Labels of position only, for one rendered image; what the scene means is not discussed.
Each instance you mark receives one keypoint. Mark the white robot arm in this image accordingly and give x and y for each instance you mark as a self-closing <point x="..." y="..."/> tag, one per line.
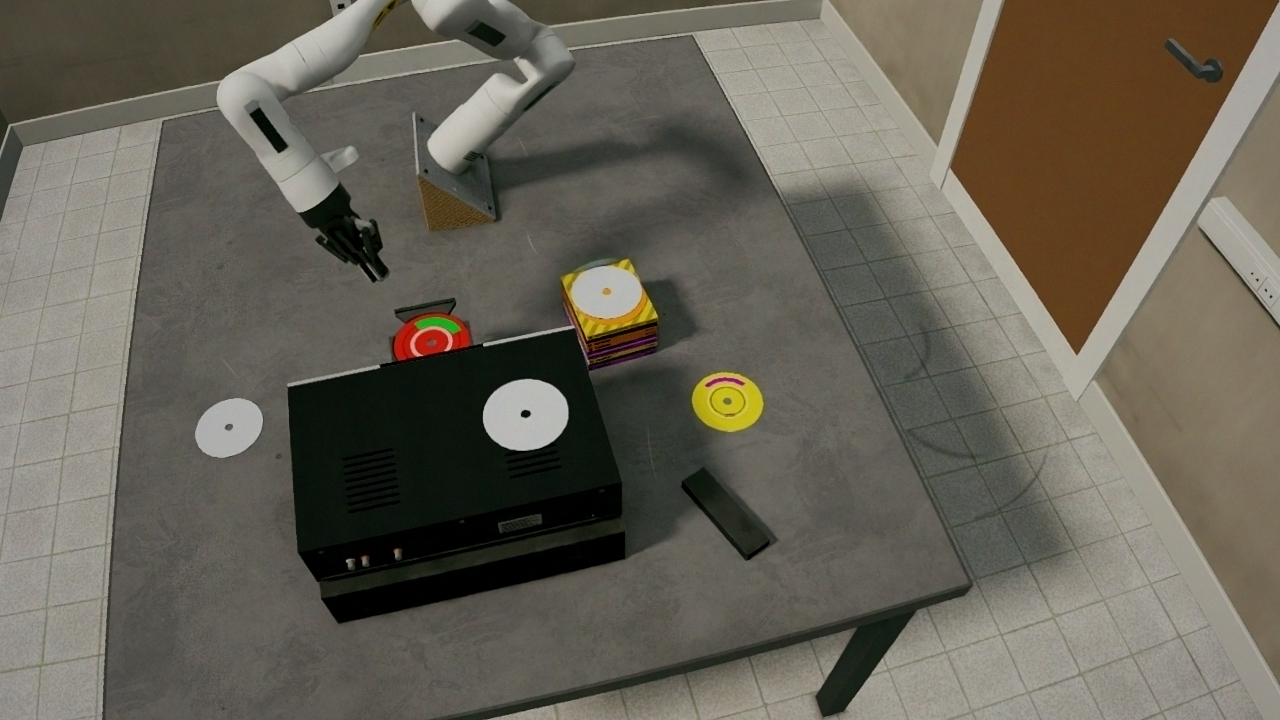
<point x="501" y="30"/>

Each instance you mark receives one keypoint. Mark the red cd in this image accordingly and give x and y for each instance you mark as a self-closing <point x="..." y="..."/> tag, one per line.
<point x="448" y="332"/>

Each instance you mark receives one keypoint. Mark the white disc with centre hole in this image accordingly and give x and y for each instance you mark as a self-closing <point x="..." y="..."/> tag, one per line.
<point x="626" y="292"/>
<point x="503" y="422"/>
<point x="214" y="440"/>

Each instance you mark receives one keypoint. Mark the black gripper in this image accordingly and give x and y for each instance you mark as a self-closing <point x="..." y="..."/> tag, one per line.
<point x="348" y="226"/>

